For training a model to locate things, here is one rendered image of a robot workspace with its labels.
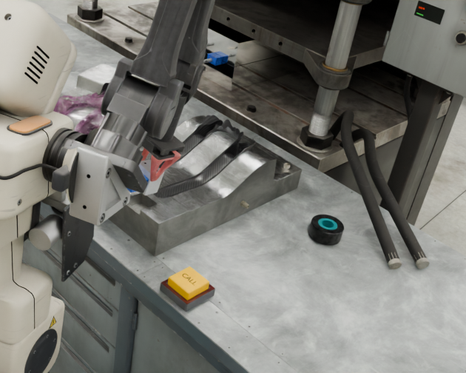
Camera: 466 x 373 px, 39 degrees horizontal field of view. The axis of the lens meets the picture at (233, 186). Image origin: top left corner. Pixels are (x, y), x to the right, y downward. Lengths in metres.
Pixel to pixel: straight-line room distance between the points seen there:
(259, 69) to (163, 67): 1.34
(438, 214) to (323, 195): 1.76
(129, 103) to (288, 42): 1.12
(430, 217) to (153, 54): 2.55
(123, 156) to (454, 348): 0.80
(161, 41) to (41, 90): 0.19
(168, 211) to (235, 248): 0.19
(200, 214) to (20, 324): 0.48
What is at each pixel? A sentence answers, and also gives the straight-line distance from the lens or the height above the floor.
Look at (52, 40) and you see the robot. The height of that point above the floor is 1.34.
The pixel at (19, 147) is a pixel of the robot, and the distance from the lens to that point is 0.93.
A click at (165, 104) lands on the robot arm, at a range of 1.01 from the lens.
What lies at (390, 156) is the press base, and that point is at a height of 0.65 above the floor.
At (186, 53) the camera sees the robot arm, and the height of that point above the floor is 1.26.
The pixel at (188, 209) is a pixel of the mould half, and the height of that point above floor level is 0.89.
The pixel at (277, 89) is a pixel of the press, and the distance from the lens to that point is 2.34.
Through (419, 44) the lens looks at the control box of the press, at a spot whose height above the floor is 1.16.
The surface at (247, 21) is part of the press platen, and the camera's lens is 2.16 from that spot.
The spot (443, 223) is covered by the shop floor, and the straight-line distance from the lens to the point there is 3.40.
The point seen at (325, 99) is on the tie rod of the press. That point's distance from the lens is 1.93.
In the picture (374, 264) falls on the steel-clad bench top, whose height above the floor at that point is 0.80.
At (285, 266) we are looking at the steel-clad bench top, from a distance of 1.47.
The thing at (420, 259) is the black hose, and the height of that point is 0.83.
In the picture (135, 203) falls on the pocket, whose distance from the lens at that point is 1.47.
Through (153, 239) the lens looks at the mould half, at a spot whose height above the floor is 0.84.
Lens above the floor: 1.70
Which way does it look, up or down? 32 degrees down
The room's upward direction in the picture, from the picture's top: 11 degrees clockwise
